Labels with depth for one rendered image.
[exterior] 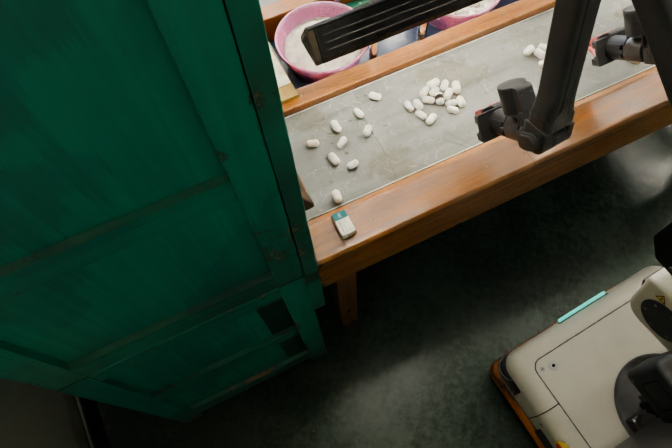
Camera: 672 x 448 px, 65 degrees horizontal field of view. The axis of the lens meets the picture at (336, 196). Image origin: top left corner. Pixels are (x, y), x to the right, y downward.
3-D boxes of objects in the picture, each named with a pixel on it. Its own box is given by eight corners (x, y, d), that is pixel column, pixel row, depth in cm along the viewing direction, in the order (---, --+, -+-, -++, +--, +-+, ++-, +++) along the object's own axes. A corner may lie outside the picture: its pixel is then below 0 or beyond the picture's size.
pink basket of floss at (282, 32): (381, 38, 159) (383, 14, 151) (349, 105, 148) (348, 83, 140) (301, 16, 165) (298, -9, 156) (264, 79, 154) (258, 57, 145)
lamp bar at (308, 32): (568, -33, 118) (580, -61, 112) (315, 68, 108) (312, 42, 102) (547, -54, 122) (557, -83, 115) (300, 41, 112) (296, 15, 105)
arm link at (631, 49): (644, 67, 119) (665, 57, 120) (641, 37, 116) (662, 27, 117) (620, 64, 125) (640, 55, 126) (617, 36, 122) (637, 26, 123)
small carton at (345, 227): (356, 233, 121) (356, 230, 119) (342, 239, 120) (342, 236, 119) (344, 212, 123) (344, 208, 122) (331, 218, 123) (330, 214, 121)
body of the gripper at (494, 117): (472, 115, 116) (490, 120, 109) (512, 97, 117) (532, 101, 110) (478, 142, 118) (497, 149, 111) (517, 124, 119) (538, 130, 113)
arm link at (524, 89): (535, 154, 100) (571, 134, 102) (521, 98, 96) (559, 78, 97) (497, 142, 111) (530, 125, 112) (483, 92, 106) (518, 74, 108)
